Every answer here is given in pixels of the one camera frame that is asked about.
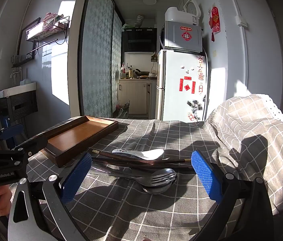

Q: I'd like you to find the silver microwave oven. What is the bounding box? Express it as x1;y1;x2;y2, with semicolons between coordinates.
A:
160;21;203;53

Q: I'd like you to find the white rice cooker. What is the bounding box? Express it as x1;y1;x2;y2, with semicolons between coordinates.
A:
165;0;202;26

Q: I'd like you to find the metal faucet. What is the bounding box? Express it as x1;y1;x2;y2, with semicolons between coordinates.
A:
10;66;21;84

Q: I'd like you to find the cream kitchen cabinet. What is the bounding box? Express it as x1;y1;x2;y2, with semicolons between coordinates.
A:
118;79;157;116

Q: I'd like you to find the red hanging wall ornament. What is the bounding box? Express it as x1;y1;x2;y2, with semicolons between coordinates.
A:
208;6;221;42

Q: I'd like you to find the white sink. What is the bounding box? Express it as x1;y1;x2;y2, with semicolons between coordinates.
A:
0;82;37;100

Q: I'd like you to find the patterned sliding door panel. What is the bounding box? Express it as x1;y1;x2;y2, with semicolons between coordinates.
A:
111;10;123;117
79;0;114;118

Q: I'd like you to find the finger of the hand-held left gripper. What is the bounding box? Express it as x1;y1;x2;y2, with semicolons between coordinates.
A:
12;135;49;156
0;124;24;151

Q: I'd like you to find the grey checked lace-trimmed cover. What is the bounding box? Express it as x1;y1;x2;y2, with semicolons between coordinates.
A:
205;94;283;216

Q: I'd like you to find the black wall shelf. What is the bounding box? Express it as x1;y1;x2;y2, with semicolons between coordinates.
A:
11;54;35;68

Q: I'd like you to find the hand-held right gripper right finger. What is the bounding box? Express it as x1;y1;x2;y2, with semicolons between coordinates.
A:
189;150;275;241

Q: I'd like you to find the white ceramic spoon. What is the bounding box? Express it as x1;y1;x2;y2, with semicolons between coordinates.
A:
112;149;165;160

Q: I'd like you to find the grey checked tablecloth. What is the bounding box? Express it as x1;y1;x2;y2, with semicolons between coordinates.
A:
8;117;283;241

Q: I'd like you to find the black wire wall rack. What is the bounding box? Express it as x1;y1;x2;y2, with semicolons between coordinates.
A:
26;14;70;42

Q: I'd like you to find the white refrigerator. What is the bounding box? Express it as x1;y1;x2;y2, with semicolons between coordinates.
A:
155;50;211;122

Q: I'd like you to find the metal fork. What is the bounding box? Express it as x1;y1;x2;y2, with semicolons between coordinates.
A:
111;168;177;187

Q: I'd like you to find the black range hood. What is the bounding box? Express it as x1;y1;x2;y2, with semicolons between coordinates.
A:
121;28;157;53

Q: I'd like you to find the black framed mirror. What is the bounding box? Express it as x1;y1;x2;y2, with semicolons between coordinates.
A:
17;17;42;56

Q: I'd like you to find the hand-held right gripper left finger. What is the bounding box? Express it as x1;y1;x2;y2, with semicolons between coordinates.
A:
7;152;93;241

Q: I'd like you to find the wooden tray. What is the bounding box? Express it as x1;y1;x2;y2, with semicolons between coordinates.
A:
40;115;119;168

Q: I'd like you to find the clear plastic bag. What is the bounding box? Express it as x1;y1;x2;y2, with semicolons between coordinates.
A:
115;100;131;118

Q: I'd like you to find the black towel bar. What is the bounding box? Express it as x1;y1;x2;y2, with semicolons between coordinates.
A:
26;39;59;56

